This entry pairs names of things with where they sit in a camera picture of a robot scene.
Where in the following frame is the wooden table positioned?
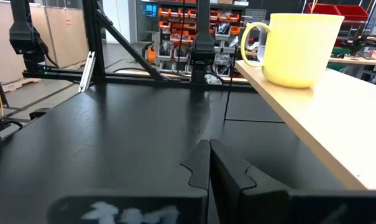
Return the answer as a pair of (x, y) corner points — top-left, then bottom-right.
(327, 55), (376, 68)

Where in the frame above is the tan plywood crate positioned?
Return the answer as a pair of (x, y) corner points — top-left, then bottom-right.
(0, 0), (89, 84)

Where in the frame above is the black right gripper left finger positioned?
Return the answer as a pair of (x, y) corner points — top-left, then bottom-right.
(47, 139), (211, 224)

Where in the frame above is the large yellow mug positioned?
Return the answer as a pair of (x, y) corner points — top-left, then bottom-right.
(239, 12), (346, 89)

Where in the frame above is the orange parts bin rack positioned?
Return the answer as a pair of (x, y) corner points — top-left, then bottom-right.
(137, 0), (249, 77)

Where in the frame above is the black camera cable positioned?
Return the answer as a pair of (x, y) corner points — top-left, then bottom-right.
(0, 118), (24, 129)

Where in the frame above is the wooden pallet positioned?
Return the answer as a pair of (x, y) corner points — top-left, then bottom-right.
(1, 77), (42, 93)

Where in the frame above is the silver metal bracket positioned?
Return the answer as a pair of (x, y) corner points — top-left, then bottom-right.
(78, 51), (96, 93)

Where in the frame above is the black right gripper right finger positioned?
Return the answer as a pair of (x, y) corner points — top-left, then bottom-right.
(209, 139), (376, 224)

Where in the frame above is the black aluminium table frame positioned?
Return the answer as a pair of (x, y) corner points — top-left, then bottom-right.
(22, 0), (257, 93)

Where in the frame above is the red storage bin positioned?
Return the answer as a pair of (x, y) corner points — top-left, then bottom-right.
(335, 4), (369, 22)
(305, 2), (339, 16)

